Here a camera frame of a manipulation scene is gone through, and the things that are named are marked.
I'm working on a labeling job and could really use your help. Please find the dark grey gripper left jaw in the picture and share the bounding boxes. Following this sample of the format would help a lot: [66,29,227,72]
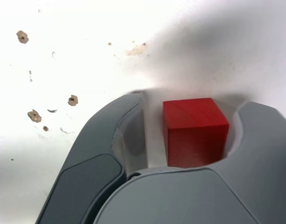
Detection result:
[37,92,149,224]

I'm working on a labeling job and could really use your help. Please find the red cube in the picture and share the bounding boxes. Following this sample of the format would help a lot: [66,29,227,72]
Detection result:
[163,98,230,168]

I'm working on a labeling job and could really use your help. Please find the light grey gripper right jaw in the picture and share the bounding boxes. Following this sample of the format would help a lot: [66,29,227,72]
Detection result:
[93,101,286,224]

